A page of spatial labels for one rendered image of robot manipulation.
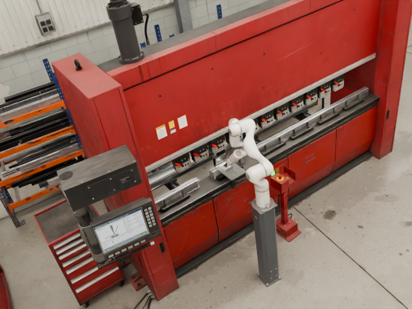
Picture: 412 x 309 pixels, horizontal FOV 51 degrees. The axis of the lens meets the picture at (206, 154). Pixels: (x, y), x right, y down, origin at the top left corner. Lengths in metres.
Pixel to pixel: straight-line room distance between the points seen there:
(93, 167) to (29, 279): 2.54
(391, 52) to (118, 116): 3.15
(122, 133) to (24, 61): 4.65
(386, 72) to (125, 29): 3.09
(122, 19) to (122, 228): 1.49
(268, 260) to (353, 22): 2.52
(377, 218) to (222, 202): 1.77
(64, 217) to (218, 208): 1.47
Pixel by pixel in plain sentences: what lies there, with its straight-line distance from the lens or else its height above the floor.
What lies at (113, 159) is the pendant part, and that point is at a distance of 2.98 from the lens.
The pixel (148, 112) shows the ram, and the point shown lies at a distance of 3.53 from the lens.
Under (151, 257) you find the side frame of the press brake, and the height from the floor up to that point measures 0.62.
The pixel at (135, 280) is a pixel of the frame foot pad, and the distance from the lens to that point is 4.71.
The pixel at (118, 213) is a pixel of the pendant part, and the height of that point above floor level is 1.60.
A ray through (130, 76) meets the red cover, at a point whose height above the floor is 2.24.
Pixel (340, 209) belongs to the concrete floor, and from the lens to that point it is 5.19.
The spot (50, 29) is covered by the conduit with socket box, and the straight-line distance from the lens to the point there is 7.51.
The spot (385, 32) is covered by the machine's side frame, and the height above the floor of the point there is 1.66.
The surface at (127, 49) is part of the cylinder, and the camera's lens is 3.38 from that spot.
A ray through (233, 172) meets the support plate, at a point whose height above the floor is 1.00.
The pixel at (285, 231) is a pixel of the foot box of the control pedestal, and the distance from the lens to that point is 4.77.
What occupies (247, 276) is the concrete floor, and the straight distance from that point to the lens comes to 4.55.
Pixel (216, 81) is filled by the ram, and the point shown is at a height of 1.89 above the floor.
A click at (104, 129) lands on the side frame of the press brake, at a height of 2.03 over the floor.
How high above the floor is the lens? 3.61
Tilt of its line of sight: 36 degrees down
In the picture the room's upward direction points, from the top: 10 degrees counter-clockwise
